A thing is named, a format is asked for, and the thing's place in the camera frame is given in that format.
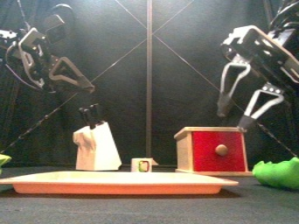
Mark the small white cube toy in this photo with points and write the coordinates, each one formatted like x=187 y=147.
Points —
x=143 y=165

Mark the yellow-green toy starfruit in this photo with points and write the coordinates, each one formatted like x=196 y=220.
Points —
x=3 y=162

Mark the green toy lettuce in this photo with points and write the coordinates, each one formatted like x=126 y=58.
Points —
x=278 y=173

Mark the wooden box with red drawer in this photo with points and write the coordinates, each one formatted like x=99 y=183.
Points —
x=212 y=150

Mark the vertical metal frame pole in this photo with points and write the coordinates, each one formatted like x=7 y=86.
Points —
x=148 y=78

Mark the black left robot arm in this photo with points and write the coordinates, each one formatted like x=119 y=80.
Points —
x=57 y=17

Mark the white knife block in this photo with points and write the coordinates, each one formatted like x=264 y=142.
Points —
x=98 y=147

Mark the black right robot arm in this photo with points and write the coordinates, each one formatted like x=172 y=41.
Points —
x=286 y=17

